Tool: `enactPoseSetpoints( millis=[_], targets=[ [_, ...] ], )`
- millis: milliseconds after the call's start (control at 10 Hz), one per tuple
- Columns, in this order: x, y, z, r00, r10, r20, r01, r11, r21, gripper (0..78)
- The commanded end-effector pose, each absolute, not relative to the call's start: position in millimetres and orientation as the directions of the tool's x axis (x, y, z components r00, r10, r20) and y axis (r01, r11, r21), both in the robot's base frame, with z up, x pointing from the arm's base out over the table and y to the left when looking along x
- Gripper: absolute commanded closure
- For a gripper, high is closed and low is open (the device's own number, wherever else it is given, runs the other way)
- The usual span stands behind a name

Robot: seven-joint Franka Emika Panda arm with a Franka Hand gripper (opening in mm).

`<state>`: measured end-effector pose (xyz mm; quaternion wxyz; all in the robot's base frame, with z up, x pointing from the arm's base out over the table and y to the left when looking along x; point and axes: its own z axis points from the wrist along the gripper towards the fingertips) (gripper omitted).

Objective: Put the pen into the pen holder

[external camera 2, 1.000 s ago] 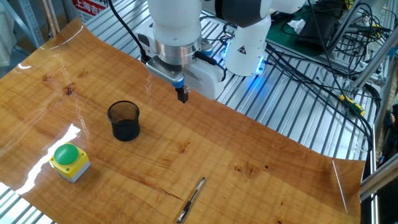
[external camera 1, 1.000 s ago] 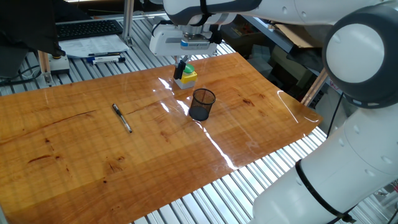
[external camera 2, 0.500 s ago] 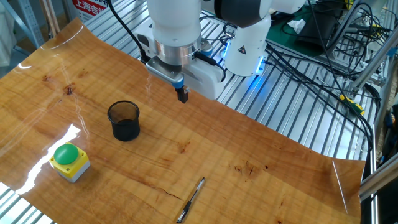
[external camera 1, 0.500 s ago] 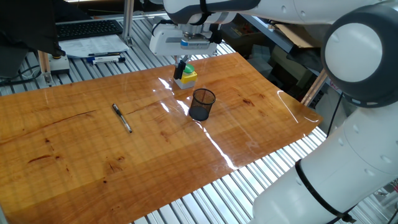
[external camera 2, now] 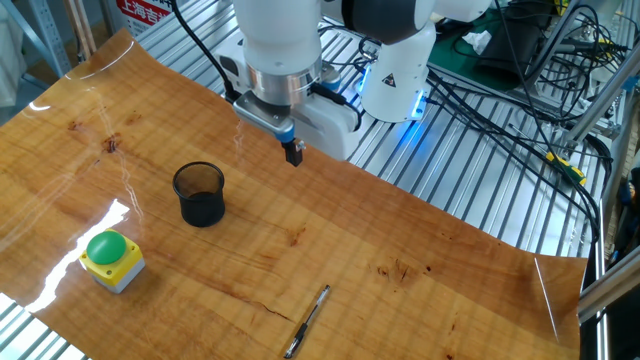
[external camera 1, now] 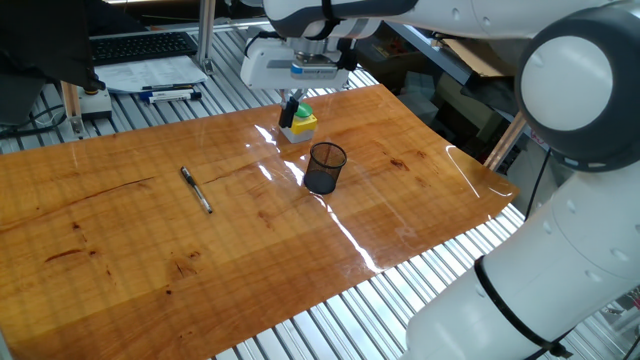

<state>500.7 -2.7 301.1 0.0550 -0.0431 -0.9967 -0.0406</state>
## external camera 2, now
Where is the yellow green handle screwdriver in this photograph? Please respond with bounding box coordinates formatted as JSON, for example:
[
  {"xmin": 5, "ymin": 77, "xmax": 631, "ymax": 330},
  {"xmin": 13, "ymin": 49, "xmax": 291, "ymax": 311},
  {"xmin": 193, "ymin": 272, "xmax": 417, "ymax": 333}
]
[{"xmin": 508, "ymin": 123, "xmax": 588, "ymax": 187}]

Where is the thick aluminium frame beam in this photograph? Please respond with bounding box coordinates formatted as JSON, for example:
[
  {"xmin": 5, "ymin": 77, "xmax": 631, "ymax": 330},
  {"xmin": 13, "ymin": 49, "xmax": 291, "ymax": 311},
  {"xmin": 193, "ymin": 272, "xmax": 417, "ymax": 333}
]
[{"xmin": 578, "ymin": 259, "xmax": 640, "ymax": 324}]

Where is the red and white sign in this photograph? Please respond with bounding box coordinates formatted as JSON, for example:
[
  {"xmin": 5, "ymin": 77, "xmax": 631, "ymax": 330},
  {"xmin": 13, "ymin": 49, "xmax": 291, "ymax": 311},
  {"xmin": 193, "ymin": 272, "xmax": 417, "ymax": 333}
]
[{"xmin": 115, "ymin": 0, "xmax": 174, "ymax": 37}]

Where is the black and clear pen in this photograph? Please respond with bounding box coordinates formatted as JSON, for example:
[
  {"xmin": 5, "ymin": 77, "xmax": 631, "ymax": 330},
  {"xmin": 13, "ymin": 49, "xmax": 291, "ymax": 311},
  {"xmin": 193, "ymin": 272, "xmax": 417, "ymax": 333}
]
[{"xmin": 283, "ymin": 284, "xmax": 332, "ymax": 360}]

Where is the black cable bundle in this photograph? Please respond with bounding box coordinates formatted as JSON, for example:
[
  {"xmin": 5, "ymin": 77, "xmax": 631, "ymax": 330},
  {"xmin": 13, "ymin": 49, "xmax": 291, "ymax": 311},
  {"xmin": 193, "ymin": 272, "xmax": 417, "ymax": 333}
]
[{"xmin": 424, "ymin": 67, "xmax": 602, "ymax": 244}]

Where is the slanted aluminium frame beam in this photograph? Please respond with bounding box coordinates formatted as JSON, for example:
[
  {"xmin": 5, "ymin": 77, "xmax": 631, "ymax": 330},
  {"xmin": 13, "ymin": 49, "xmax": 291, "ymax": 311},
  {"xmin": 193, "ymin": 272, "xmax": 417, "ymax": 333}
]
[{"xmin": 564, "ymin": 54, "xmax": 640, "ymax": 146}]

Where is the crumpled white tissue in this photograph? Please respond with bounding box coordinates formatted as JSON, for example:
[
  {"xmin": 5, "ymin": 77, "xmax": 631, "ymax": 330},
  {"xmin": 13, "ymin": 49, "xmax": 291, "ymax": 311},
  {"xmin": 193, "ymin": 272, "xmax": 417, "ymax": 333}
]
[{"xmin": 461, "ymin": 29, "xmax": 494, "ymax": 56}]

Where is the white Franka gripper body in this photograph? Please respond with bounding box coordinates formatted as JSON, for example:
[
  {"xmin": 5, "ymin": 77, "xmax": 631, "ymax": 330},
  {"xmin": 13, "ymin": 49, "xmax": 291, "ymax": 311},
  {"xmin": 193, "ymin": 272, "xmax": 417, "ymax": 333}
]
[{"xmin": 232, "ymin": 89, "xmax": 362, "ymax": 163}]

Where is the grey perforated metal strut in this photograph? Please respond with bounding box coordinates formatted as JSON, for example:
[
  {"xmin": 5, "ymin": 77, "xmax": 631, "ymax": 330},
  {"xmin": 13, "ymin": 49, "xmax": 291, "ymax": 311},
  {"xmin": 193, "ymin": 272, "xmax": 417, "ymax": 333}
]
[{"xmin": 0, "ymin": 0, "xmax": 72, "ymax": 79}]

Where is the black mesh pen holder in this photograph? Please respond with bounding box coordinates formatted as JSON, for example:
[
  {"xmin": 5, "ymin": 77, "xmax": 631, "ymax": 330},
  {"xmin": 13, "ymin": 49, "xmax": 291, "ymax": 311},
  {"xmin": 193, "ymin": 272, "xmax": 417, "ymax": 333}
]
[{"xmin": 172, "ymin": 160, "xmax": 227, "ymax": 229}]

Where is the pair of wooden sticks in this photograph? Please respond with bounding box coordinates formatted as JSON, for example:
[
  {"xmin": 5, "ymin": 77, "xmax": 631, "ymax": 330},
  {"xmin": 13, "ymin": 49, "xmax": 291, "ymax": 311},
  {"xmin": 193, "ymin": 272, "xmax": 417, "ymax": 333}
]
[{"xmin": 63, "ymin": 0, "xmax": 98, "ymax": 62}]

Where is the green cutting mat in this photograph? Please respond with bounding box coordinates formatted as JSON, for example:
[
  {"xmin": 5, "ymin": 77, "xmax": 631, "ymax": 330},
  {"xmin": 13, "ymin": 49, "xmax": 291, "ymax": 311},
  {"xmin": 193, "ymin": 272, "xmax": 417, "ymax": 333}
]
[{"xmin": 428, "ymin": 7, "xmax": 532, "ymax": 92}]

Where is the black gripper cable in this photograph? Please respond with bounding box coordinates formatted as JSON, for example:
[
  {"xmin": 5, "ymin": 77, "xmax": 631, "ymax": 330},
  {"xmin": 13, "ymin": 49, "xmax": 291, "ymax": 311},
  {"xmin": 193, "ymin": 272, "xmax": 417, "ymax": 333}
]
[{"xmin": 169, "ymin": 0, "xmax": 242, "ymax": 104}]

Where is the glossy wood pattern mat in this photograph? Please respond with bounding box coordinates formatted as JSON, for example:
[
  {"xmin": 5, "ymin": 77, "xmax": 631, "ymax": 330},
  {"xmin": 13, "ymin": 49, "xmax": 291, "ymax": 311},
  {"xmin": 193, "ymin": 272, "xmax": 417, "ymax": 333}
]
[{"xmin": 0, "ymin": 28, "xmax": 589, "ymax": 360}]

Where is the yellow box green push button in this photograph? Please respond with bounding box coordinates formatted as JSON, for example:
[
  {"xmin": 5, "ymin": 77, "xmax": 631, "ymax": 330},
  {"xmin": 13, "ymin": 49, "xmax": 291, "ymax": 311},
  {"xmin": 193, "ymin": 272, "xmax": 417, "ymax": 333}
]
[{"xmin": 78, "ymin": 229, "xmax": 147, "ymax": 295}]

